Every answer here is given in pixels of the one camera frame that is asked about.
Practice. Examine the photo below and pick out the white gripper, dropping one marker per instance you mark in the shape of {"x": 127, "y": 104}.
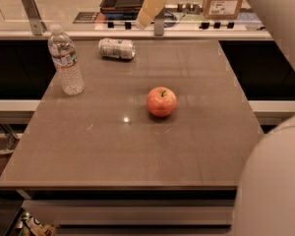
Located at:
{"x": 150, "y": 8}

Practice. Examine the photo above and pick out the silver green 7up can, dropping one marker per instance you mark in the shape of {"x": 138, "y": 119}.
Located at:
{"x": 117, "y": 48}

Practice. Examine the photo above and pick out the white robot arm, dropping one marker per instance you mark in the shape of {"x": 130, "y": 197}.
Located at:
{"x": 265, "y": 199}

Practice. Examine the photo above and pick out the brown cardboard box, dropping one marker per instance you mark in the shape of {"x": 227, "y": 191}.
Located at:
{"x": 221, "y": 9}

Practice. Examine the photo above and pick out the red apple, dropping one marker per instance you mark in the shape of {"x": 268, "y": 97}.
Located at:
{"x": 161, "y": 101}

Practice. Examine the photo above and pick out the clear plastic water bottle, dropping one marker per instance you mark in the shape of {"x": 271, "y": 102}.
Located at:
{"x": 64, "y": 56}

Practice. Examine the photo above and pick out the snack items under table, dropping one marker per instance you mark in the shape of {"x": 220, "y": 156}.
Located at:
{"x": 30, "y": 226}

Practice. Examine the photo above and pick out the middle metal glass bracket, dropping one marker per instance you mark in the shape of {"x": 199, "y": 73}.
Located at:
{"x": 159, "y": 23}

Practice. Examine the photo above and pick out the metal glass bracket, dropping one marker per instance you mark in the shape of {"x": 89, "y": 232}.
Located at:
{"x": 159, "y": 23}
{"x": 36, "y": 23}

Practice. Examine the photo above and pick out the left metal glass bracket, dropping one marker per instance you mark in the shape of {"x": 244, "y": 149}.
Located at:
{"x": 36, "y": 23}

